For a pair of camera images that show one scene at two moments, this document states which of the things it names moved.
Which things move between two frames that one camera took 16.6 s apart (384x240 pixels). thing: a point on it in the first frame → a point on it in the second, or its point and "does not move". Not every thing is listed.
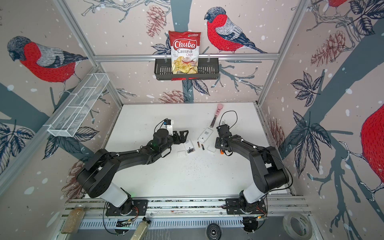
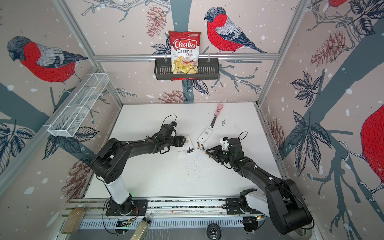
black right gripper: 216,143 → 215,155
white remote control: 205,135 does not move
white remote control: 189,147 does not move
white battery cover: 181,153 does not move
